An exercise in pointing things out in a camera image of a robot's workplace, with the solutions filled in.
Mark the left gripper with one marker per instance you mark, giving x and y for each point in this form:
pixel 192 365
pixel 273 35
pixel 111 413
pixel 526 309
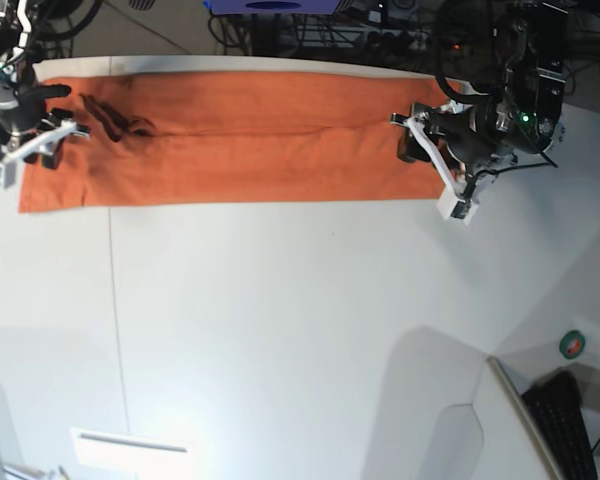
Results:
pixel 448 139

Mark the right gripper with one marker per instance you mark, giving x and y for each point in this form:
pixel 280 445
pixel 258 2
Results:
pixel 30 132

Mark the orange t-shirt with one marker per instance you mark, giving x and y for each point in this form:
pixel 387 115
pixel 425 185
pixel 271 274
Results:
pixel 208 137

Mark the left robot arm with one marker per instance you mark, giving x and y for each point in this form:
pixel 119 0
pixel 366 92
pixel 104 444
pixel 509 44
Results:
pixel 511 116

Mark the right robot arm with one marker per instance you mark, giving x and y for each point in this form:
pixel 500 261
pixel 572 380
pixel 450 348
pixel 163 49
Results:
pixel 24 31

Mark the blue box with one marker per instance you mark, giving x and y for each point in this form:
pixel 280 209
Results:
pixel 225 7

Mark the green tape roll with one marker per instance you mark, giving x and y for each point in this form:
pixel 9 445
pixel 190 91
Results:
pixel 572 344

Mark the black keyboard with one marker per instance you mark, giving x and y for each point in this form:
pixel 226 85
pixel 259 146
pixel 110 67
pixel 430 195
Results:
pixel 555 406

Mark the white partition board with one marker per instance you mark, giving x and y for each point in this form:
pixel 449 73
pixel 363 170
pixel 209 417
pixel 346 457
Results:
pixel 532 436

